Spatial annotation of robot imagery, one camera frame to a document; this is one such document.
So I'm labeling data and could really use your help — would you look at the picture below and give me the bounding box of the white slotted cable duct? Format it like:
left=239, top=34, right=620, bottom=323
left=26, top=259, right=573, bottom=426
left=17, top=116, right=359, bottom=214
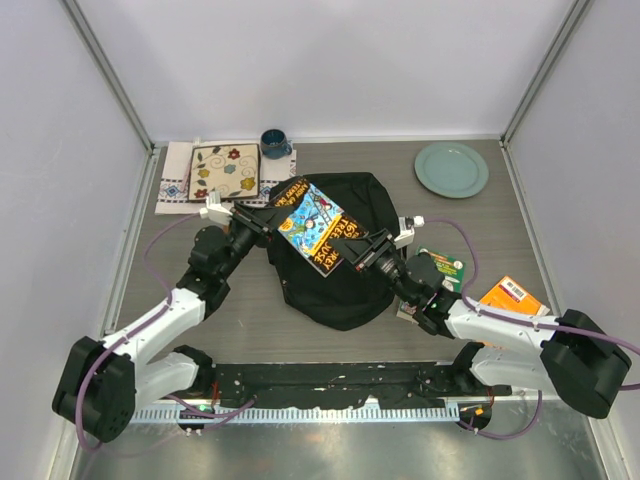
left=130, top=402, right=460, bottom=425

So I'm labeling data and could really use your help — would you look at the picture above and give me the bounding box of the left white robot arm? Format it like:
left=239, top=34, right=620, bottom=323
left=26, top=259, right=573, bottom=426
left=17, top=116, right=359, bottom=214
left=52, top=204, right=294, bottom=452

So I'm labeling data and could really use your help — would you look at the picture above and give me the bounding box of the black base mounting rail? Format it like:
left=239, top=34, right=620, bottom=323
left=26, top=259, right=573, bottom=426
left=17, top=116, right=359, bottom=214
left=209, top=362, right=494, bottom=409

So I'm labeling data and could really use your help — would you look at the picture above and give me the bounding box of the floral square ceramic plate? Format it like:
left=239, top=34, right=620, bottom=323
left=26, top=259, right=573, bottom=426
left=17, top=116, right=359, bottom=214
left=188, top=144, right=260, bottom=202

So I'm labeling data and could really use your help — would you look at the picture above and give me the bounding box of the black student backpack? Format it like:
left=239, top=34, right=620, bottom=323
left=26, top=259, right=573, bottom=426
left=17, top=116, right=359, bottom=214
left=267, top=172, right=400, bottom=331

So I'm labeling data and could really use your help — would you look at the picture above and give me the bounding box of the dark blue ceramic cup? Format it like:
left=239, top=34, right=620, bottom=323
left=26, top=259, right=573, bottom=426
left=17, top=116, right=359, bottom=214
left=260, top=129, right=293, bottom=160

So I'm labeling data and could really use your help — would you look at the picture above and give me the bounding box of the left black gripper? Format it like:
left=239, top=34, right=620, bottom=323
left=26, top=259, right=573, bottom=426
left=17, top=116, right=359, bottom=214
left=219, top=203, right=293, bottom=281

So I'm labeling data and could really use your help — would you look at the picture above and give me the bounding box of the colourful treehouse paperback book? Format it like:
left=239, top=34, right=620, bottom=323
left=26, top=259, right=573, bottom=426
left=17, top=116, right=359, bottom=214
left=268, top=177, right=368, bottom=278

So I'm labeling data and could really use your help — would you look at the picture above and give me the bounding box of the light teal round plate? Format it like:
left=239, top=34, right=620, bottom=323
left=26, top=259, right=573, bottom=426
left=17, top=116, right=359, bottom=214
left=414, top=142, right=489, bottom=199

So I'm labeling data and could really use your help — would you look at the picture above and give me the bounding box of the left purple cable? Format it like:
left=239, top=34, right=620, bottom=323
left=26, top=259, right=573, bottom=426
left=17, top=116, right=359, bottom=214
left=74, top=212, right=261, bottom=451

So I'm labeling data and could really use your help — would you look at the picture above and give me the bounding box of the purple cable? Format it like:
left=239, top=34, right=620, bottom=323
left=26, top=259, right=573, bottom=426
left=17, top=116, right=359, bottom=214
left=74, top=212, right=261, bottom=451
left=422, top=217, right=640, bottom=441

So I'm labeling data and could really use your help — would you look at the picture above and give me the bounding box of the green coin book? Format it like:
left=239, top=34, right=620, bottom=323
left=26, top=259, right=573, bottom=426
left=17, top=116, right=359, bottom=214
left=396, top=246, right=465, bottom=323

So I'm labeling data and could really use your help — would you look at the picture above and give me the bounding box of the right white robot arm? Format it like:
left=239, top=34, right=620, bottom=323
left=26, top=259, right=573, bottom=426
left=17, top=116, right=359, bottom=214
left=330, top=231, right=632, bottom=419

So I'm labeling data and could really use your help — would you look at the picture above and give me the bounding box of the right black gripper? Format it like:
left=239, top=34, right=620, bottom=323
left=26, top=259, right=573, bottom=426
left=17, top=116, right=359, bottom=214
left=329, top=228, right=417, bottom=306

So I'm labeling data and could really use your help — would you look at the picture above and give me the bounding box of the white patterned cloth mat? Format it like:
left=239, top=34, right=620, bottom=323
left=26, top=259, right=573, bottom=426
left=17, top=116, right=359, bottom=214
left=154, top=142, right=297, bottom=215

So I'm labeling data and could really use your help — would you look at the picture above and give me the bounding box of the orange paperback book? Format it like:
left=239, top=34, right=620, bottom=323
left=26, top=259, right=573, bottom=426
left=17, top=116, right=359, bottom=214
left=480, top=275, right=550, bottom=316

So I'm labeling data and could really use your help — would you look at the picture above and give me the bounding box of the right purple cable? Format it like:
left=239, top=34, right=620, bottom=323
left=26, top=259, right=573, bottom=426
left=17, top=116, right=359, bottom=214
left=422, top=217, right=640, bottom=441

